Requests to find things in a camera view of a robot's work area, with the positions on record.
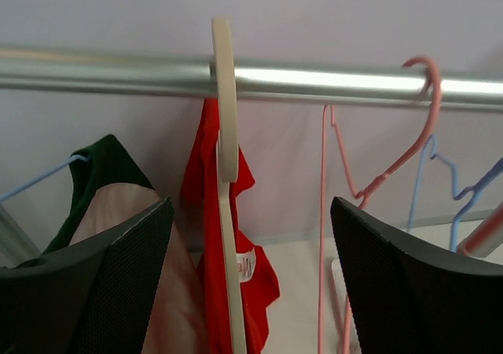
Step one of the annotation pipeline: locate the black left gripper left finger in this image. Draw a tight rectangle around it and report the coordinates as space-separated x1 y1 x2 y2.
1 198 174 353

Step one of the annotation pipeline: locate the pink plastic hanger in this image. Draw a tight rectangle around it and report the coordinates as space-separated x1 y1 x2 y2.
317 56 442 353

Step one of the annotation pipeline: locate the red t-shirt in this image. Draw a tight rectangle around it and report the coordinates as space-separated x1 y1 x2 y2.
180 98 281 354

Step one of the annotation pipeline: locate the light blue hanger on rack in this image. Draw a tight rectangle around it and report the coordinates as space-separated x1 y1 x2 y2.
0 154 90 202

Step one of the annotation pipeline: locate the beige wooden hanger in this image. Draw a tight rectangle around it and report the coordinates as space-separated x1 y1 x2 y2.
211 16 247 353

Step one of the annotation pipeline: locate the silver clothes rack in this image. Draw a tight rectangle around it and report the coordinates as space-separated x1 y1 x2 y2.
0 46 503 292

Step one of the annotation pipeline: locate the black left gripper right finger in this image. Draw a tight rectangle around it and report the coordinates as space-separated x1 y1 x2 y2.
330 197 502 353

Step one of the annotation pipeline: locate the green and beige t-shirt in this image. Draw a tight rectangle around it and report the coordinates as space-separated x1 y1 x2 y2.
36 135 208 353

